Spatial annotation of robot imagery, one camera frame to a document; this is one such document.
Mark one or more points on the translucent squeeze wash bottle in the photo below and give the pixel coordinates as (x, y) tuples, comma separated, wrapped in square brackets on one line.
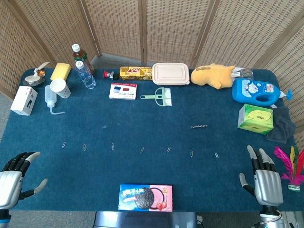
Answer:
[(49, 97)]

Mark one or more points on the blue detergent bottle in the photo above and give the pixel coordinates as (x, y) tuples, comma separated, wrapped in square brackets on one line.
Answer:
[(254, 90)]

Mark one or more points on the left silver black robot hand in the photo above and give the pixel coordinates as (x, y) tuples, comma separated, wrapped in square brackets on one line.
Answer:
[(9, 187)]

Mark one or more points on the Oreo cookie box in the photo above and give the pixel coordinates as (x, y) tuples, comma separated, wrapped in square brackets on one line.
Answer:
[(145, 198)]

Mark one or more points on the grey cloth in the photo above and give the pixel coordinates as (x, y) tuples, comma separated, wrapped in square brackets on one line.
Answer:
[(282, 126)]

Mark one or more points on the clear water bottle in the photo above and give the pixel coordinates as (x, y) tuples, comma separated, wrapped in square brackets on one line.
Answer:
[(86, 77)]

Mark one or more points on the yellow sponge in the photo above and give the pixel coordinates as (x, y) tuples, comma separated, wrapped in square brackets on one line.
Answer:
[(60, 71)]

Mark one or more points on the white paper cup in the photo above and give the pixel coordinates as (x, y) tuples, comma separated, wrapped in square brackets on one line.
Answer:
[(60, 88)]

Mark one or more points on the green hand brush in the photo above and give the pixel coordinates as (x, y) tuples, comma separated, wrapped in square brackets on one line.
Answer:
[(164, 96)]

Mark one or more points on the beige lidded lunch box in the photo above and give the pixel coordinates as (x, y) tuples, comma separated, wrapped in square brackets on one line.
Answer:
[(171, 73)]

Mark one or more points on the white box red blue print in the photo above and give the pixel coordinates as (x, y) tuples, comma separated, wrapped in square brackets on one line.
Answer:
[(123, 91)]

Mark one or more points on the yellow biscuit pack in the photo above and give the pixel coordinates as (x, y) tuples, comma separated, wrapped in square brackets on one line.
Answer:
[(135, 73)]

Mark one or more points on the blue table cloth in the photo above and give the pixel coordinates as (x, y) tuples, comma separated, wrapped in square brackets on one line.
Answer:
[(142, 118)]

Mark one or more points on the white cardboard box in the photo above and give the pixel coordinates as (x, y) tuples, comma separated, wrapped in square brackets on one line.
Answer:
[(22, 101)]

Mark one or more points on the clear plastic packet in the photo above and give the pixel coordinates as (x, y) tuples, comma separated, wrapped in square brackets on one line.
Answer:
[(245, 73)]

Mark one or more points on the yellow plush toy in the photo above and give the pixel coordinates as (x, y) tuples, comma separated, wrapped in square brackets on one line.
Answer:
[(211, 76)]

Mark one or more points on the wicker folding screen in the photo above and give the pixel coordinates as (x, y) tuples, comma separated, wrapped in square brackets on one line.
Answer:
[(166, 28)]

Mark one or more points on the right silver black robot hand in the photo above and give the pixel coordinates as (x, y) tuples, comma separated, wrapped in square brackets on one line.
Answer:
[(268, 187)]

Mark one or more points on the feather shuttlecock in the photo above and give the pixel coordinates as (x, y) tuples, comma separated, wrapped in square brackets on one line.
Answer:
[(293, 175)]

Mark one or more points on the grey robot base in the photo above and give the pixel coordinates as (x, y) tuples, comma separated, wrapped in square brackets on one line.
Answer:
[(145, 219)]

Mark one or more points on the red emergency stop button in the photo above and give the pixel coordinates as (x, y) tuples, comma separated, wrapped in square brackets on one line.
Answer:
[(109, 75)]

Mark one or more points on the green tissue box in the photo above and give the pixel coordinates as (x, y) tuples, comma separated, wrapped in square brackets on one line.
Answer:
[(255, 120)]

